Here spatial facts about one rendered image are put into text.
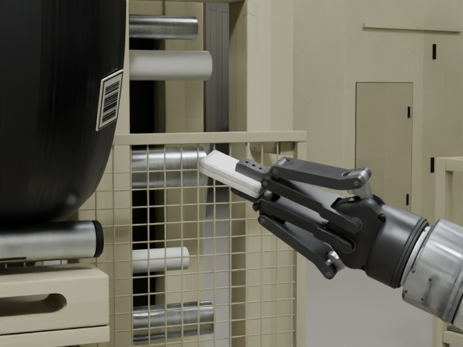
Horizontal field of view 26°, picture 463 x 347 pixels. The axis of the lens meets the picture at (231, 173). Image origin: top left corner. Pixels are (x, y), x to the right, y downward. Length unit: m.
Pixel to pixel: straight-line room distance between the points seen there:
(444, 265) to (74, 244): 0.44
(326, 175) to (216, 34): 9.27
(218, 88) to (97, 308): 9.13
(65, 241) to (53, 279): 0.05
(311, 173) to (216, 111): 9.25
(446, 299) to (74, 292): 0.43
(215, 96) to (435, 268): 9.28
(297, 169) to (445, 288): 0.18
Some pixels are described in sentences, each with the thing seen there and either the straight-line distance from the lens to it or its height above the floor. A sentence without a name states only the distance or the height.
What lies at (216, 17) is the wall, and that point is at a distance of 10.25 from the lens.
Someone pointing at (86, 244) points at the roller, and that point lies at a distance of 1.17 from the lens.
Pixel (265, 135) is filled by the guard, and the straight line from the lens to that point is 1.76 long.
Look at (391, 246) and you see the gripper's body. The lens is 0.96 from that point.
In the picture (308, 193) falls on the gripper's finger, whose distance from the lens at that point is 1.00.
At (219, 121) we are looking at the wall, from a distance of 10.29.
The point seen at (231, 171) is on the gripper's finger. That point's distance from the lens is 1.03.
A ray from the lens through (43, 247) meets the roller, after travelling 1.16.
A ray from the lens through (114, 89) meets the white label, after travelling 1.08.
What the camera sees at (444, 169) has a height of 0.76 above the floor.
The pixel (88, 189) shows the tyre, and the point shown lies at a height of 0.96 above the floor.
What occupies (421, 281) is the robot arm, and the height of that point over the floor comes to 0.90.
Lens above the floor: 1.08
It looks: 5 degrees down
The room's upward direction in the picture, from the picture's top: straight up
